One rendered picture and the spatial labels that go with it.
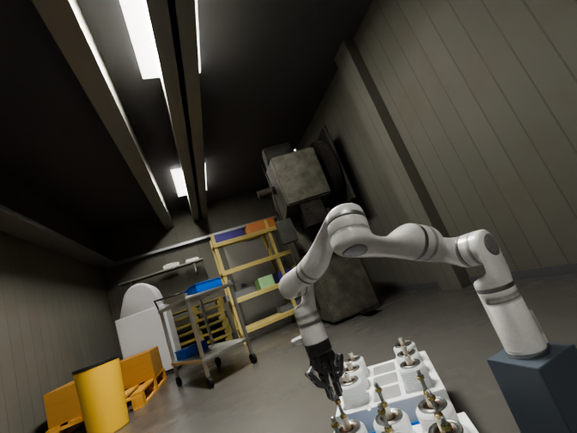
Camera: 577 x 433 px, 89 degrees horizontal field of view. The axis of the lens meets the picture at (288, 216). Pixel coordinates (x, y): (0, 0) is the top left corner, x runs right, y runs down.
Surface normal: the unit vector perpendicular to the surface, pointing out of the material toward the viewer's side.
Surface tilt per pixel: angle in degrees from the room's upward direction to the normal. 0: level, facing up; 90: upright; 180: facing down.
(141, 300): 90
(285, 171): 91
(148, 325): 90
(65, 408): 90
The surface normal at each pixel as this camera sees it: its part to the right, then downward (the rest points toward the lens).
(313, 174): 0.14, -0.24
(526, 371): -0.91, 0.27
